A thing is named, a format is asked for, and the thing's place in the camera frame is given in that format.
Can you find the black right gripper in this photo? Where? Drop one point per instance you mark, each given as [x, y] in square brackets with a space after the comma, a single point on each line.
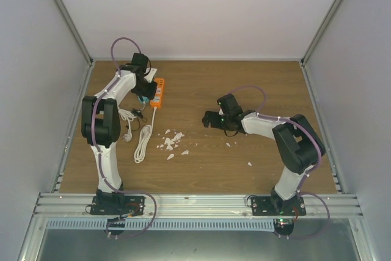
[208, 120]

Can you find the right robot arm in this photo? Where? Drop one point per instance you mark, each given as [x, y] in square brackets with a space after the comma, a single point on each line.
[300, 148]

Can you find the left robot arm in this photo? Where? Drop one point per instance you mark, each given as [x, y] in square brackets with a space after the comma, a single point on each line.
[100, 118]

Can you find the white debris pile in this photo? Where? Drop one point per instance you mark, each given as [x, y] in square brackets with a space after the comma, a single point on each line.
[171, 143]

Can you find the orange power strip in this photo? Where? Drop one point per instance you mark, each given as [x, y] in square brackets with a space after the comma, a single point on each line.
[157, 101]

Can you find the teal power strip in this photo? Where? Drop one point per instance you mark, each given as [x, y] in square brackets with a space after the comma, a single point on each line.
[143, 100]

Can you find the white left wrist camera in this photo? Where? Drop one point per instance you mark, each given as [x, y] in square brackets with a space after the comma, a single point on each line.
[149, 78]

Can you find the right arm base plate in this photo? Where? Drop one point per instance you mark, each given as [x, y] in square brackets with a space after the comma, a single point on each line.
[272, 206]

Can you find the slotted cable duct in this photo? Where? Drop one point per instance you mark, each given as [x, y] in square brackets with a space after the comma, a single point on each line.
[169, 224]

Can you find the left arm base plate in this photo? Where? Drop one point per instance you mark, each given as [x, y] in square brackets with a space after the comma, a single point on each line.
[116, 205]

